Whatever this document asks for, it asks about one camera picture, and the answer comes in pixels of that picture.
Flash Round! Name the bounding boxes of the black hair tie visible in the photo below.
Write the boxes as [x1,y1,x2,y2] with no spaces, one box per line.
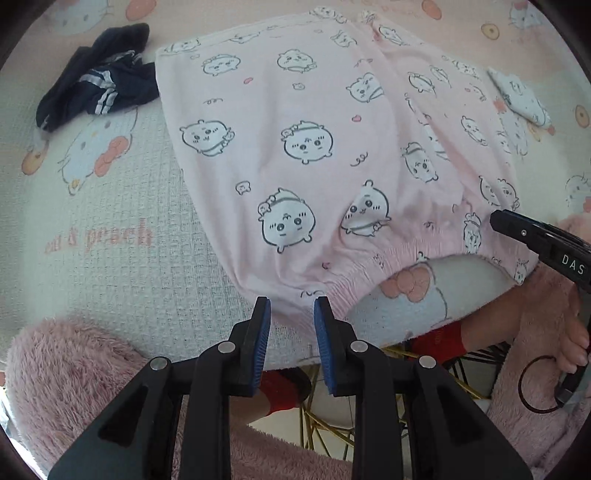
[517,354,561,415]

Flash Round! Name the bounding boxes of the red sock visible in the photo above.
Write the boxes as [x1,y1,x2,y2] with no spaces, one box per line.
[259,369,310,414]
[409,320,467,365]

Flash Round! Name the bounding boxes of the navy striped garment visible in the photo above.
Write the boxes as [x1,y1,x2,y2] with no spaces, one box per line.
[36,23,161,132]

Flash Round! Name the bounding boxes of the person's right hand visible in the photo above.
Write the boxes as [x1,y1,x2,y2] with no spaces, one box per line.
[556,288,591,376]

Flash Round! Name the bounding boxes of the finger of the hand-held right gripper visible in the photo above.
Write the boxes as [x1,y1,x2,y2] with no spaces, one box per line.
[489,209,555,252]

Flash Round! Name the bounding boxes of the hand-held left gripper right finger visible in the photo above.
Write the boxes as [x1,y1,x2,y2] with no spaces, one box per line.
[313,296,536,480]

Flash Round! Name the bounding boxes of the pink fluffy robe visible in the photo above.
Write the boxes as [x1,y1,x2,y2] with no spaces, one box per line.
[4,318,354,480]

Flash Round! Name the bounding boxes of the person's leg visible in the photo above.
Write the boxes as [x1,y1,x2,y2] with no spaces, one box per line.
[459,307,527,354]

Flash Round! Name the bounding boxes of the pink printed pajama pants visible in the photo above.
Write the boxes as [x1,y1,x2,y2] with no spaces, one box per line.
[154,7,541,319]

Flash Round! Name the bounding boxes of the pink cat printed blanket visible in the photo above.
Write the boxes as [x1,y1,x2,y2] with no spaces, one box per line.
[0,0,591,370]

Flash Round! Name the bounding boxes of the gold wire stool frame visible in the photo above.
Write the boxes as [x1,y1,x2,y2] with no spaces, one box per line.
[295,346,492,462]

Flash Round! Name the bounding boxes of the white printed folded garment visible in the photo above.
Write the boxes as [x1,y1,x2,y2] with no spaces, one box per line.
[487,67,552,129]

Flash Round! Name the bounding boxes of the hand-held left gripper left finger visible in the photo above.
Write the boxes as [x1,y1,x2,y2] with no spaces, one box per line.
[48,295,272,480]

